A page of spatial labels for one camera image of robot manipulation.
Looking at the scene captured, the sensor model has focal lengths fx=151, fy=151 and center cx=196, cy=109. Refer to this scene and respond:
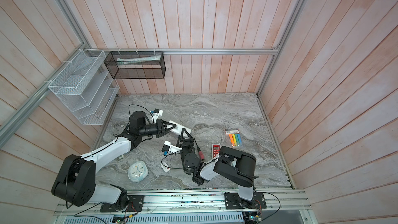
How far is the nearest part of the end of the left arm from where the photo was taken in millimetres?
674

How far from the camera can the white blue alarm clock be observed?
2.66 ft

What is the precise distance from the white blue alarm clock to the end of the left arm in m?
0.20
